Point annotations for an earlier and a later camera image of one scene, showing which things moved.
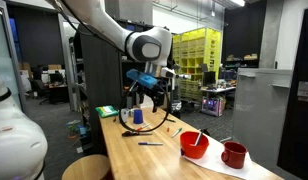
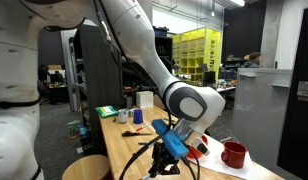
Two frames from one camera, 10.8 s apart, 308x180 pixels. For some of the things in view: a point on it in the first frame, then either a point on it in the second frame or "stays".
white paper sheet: [213, 158] stays
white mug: [124, 114] stays
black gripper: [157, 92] → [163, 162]
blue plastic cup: [138, 116] stays
